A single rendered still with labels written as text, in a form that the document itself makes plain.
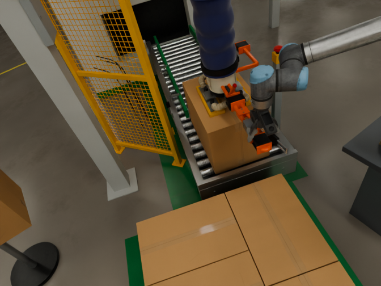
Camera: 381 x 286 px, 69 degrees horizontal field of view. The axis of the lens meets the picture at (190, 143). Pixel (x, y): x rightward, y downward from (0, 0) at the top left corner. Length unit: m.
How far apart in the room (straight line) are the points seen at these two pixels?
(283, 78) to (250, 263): 0.98
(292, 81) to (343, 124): 2.00
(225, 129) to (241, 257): 0.72
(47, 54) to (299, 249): 1.82
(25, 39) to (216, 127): 1.21
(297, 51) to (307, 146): 1.69
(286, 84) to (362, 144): 0.86
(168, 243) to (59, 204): 1.57
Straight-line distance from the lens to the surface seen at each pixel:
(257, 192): 1.84
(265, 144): 1.33
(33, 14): 1.86
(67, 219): 2.89
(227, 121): 1.68
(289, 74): 1.16
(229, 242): 1.69
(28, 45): 1.95
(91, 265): 2.54
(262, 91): 1.16
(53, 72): 2.01
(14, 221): 2.10
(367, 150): 1.87
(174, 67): 3.15
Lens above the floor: 2.08
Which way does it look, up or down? 45 degrees down
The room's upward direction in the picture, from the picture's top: 15 degrees counter-clockwise
